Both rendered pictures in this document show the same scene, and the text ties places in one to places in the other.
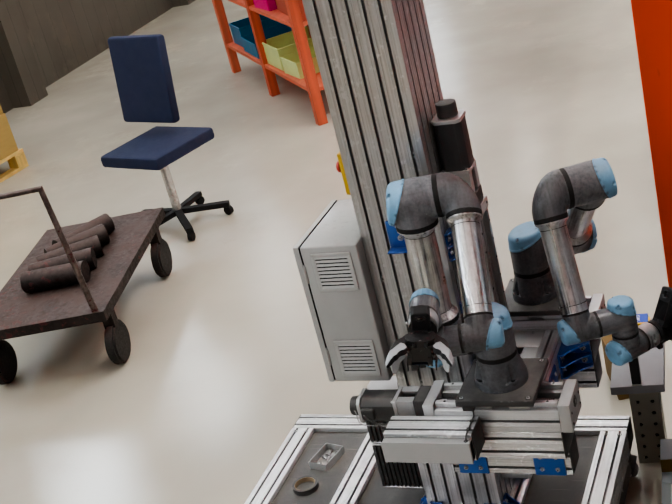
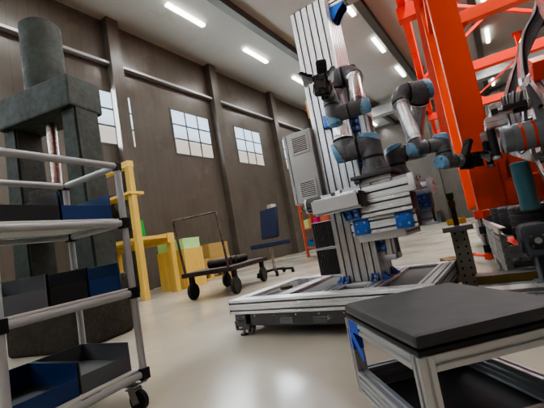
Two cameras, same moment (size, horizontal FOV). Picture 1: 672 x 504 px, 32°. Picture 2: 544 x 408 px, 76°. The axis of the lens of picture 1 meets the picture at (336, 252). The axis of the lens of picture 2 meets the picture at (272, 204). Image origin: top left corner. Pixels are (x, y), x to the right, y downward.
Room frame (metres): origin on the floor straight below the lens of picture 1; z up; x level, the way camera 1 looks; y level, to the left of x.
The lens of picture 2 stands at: (0.89, -0.01, 0.55)
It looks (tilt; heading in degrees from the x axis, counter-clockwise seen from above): 6 degrees up; 7
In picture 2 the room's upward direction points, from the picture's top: 10 degrees counter-clockwise
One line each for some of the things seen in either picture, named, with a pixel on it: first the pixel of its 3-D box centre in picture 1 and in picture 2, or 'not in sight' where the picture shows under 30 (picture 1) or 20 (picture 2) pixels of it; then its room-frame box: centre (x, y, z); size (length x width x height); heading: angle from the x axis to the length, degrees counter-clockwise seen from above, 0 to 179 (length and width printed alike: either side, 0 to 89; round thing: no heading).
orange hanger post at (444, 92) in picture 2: not in sight; (449, 105); (5.05, -1.73, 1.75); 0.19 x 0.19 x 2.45; 70
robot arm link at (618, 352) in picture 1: (626, 346); (445, 161); (2.83, -0.73, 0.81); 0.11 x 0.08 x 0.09; 115
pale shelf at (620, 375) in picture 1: (638, 354); (457, 227); (3.37, -0.91, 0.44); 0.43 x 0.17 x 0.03; 160
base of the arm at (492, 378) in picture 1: (498, 364); (374, 164); (2.82, -0.36, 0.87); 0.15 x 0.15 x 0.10
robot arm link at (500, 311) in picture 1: (488, 328); (368, 145); (2.82, -0.36, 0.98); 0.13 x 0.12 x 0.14; 78
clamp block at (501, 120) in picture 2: not in sight; (495, 121); (2.63, -0.92, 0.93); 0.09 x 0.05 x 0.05; 70
